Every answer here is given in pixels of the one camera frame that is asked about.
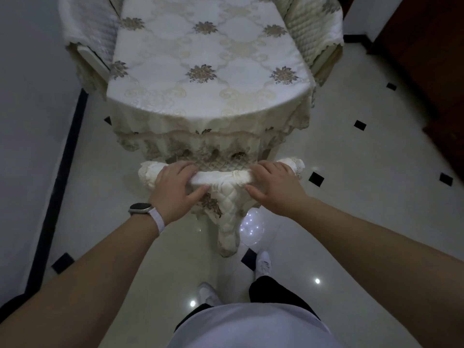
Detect person's left hand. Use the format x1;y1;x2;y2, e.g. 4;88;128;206
149;161;210;226

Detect person's white right shoe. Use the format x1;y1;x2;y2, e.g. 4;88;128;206
255;251;273;280

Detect person's white shirt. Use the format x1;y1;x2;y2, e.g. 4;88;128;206
173;302;346;348

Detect dark wooden door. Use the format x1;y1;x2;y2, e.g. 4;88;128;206
368;0;464;182

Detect person's left forearm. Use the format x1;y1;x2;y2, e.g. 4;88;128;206
0;213;160;348

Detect person's white shoe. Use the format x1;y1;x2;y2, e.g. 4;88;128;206
255;251;273;280
197;282;222;307

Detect person's white left shoe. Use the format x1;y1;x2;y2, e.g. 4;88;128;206
197;282;222;307

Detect table with floral cream tablecloth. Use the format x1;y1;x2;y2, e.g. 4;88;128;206
104;0;317;168

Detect person's right forearm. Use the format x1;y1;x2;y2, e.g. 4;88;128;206
290;196;464;348

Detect smartwatch with white band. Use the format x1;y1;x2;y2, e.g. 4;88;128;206
128;202;166;236

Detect person's black trousers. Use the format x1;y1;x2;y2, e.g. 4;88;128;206
174;275;321;333

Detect chair with cream quilted cover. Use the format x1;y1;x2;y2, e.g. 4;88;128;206
282;0;345;88
58;0;124;95
138;157;306;258

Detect person's right hand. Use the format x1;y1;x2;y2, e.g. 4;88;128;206
243;160;309;219

